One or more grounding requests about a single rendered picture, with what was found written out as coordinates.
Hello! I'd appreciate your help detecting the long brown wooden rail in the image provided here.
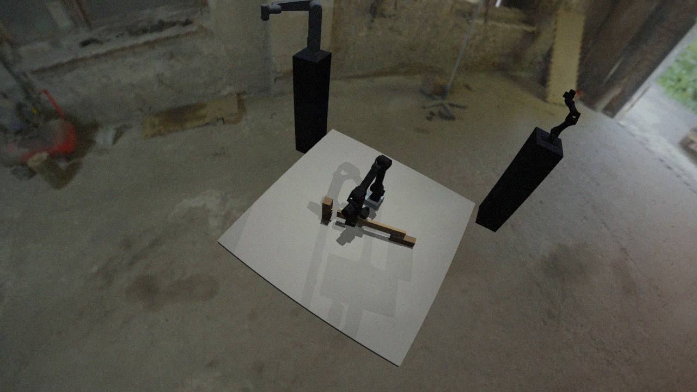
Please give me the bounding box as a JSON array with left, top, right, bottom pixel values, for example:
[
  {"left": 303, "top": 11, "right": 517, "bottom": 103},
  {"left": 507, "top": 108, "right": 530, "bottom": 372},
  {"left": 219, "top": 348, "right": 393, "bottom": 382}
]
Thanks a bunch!
[{"left": 337, "top": 209, "right": 407, "bottom": 238}]

